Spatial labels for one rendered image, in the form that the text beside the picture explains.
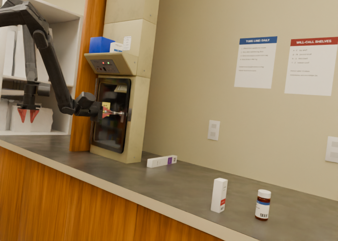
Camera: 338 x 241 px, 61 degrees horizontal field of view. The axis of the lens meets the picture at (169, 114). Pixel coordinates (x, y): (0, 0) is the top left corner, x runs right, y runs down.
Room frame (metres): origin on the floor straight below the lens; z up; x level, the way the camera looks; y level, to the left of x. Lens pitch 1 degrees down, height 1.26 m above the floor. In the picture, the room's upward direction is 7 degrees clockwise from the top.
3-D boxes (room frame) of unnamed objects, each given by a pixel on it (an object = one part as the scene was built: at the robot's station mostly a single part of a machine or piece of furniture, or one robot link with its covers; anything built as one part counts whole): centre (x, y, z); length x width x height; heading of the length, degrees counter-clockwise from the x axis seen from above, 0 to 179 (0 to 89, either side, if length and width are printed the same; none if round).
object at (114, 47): (1.53, 0.32, 1.54); 0.05 x 0.05 x 0.06; 37
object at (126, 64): (1.56, 0.36, 1.46); 0.32 x 0.11 x 0.10; 52
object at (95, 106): (1.43, 0.39, 1.20); 0.07 x 0.07 x 0.10; 51
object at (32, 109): (1.54, 0.75, 1.14); 0.07 x 0.07 x 0.09; 52
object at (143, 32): (1.70, 0.24, 1.33); 0.32 x 0.25 x 0.77; 52
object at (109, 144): (1.59, 0.33, 1.19); 0.30 x 0.01 x 0.40; 48
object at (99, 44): (1.60, 0.42, 1.56); 0.10 x 0.10 x 0.09; 52
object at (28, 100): (1.53, 0.76, 1.21); 0.10 x 0.07 x 0.07; 142
